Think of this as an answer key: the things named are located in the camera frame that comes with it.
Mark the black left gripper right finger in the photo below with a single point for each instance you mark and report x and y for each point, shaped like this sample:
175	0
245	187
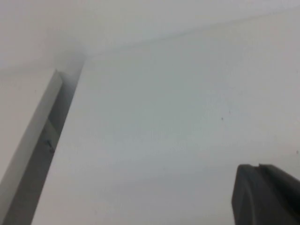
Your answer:
286	197

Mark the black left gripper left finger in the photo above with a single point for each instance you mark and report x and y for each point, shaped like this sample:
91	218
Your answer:
248	197

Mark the white side board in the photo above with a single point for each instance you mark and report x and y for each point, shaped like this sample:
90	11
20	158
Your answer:
14	105

